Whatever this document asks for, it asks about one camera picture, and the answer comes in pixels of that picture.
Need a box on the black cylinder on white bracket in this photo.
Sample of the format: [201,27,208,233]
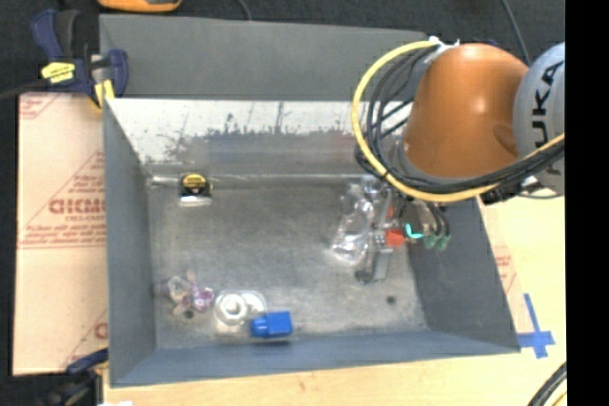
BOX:
[480,175,544,206]

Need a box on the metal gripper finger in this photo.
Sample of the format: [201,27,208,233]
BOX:
[368,233,394,284]

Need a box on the blue block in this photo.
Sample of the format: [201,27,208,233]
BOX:
[249,309,294,340]

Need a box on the yellow and black tape measure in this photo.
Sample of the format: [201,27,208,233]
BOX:
[177,172,214,207]

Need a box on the brown cardboard board, red print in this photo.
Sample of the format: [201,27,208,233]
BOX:
[10,91,111,377]

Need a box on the clear and purple toy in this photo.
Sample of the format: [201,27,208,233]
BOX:
[165,269,216,319]

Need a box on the grey metal bin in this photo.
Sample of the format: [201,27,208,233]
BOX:
[98,13,521,389]

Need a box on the clear crumpled plastic wrapper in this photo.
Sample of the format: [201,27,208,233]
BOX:
[329,183,380,266]

